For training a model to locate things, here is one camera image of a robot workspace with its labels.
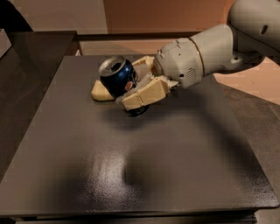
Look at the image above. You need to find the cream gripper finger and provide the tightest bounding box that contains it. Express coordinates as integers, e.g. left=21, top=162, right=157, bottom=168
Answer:
left=132, top=56, right=155, bottom=79
left=115, top=73, right=179, bottom=111

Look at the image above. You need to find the blue pepsi can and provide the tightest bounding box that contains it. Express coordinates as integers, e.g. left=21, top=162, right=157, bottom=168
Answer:
left=98, top=55, right=151, bottom=117

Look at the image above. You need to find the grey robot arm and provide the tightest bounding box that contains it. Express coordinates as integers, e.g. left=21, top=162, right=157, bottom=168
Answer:
left=115, top=0, right=280, bottom=111

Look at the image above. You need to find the yellow sponge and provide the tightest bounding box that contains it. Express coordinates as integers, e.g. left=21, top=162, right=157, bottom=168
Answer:
left=91, top=80, right=114, bottom=102

